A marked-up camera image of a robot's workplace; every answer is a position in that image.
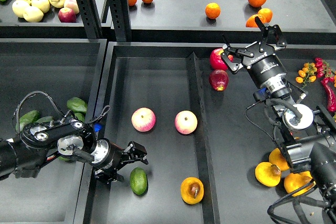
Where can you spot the red apple upper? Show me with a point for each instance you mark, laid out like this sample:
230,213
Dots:
216,61

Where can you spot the orange centre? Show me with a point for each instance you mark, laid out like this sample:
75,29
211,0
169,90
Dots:
212,10

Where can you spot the green avocado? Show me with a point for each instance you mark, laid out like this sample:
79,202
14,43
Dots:
138,181

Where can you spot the red apple on shelf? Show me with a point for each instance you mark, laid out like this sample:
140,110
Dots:
67,15

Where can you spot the pink apple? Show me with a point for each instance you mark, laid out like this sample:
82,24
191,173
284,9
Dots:
185,122
143,119

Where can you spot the orange right small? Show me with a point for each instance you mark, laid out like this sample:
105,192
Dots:
267,13

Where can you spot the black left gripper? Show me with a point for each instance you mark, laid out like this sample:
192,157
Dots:
107,157

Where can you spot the orange cherry tomato bunch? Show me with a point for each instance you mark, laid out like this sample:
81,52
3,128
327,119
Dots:
307,74

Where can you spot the dark red apple lower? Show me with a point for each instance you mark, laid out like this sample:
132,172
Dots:
219,80

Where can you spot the red cherry tomato bunch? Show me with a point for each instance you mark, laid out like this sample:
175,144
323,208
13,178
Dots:
324,70

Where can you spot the red chili pepper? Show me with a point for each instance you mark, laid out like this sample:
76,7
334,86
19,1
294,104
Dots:
330,96

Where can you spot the black centre tray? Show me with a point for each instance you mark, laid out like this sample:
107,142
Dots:
231,138

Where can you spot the pink apple left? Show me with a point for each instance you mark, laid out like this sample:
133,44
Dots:
143,119

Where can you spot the black shelf post left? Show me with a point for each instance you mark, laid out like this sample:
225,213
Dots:
90,18

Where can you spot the black tray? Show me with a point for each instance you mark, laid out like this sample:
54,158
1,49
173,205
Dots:
59,69
231,138

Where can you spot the yellow apple front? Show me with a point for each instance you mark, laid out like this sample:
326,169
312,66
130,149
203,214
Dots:
33,14

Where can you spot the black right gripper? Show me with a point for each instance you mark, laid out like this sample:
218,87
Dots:
265,64

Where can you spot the black left tray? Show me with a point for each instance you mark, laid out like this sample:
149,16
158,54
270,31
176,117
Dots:
59,69

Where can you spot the orange right front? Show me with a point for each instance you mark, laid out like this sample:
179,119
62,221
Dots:
251,20

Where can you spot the black shelf post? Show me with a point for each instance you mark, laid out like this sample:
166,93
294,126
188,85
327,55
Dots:
119,10
90,18

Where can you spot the avocado far left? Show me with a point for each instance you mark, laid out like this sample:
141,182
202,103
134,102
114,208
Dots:
30,117

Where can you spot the yellow apple with stem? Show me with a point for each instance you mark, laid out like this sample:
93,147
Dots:
57,3

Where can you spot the pale pink peach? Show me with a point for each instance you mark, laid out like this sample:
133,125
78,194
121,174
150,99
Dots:
72,4

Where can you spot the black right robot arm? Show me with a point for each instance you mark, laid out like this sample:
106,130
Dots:
308,134

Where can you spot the pink apple right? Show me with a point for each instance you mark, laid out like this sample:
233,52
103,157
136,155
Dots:
185,122

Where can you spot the black shelf post right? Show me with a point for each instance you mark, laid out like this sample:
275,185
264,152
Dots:
119,10

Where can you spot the yellow apple centre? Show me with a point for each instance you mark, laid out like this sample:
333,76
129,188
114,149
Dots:
43,5

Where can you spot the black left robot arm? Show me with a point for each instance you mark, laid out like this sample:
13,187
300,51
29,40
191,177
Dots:
39,143

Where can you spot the avocado upper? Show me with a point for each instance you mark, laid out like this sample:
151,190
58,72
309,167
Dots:
77,105

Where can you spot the yellow pear middle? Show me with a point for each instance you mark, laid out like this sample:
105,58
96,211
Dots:
268,174

